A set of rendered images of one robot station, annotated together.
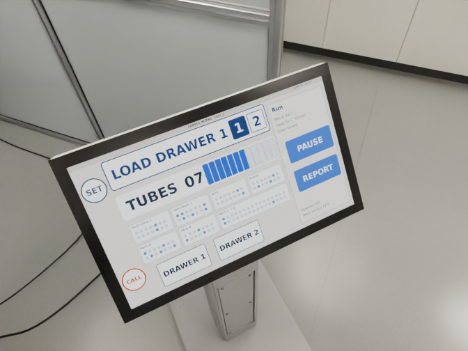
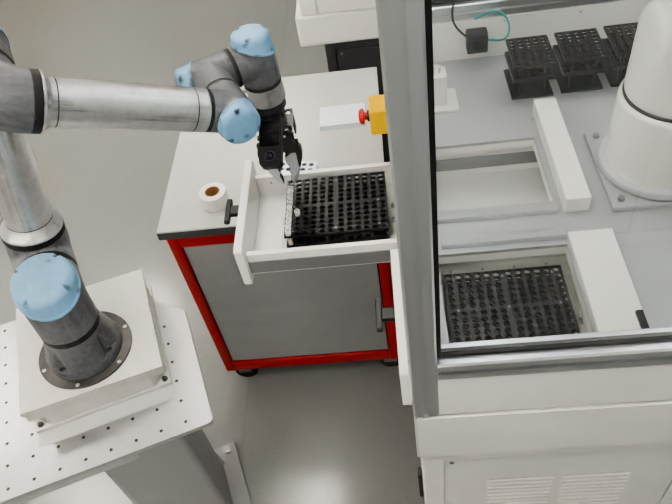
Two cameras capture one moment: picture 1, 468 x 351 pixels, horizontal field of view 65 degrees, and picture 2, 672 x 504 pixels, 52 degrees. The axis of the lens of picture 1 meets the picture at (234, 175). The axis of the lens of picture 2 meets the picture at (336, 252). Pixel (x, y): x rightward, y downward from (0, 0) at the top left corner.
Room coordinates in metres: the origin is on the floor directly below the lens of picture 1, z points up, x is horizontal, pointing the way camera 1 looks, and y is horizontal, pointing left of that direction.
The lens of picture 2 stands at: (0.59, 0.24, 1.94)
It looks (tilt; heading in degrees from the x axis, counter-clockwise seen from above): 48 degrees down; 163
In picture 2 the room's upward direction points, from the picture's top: 11 degrees counter-clockwise
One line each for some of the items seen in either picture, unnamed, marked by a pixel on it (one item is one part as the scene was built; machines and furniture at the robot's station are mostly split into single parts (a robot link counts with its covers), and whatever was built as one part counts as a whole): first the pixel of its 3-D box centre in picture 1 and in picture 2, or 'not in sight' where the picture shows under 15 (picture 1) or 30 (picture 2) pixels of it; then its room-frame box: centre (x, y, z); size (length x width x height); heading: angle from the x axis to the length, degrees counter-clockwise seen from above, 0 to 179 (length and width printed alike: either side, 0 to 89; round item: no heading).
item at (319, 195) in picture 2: not in sight; (337, 213); (-0.44, 0.58, 0.87); 0.22 x 0.18 x 0.06; 65
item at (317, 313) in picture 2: not in sight; (299, 234); (-0.89, 0.59, 0.38); 0.62 x 0.58 x 0.76; 155
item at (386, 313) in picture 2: not in sight; (385, 314); (-0.11, 0.53, 0.91); 0.07 x 0.04 x 0.01; 155
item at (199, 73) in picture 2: not in sight; (210, 82); (-0.53, 0.41, 1.23); 0.11 x 0.11 x 0.08; 2
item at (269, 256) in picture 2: not in sight; (341, 214); (-0.44, 0.58, 0.86); 0.40 x 0.26 x 0.06; 65
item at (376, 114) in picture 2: not in sight; (377, 114); (-0.69, 0.81, 0.88); 0.07 x 0.05 x 0.07; 155
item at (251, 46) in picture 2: not in sight; (254, 58); (-0.55, 0.50, 1.24); 0.09 x 0.08 x 0.11; 92
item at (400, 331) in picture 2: not in sight; (400, 323); (-0.10, 0.55, 0.87); 0.29 x 0.02 x 0.11; 155
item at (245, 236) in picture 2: not in sight; (248, 220); (-0.52, 0.39, 0.87); 0.29 x 0.02 x 0.11; 155
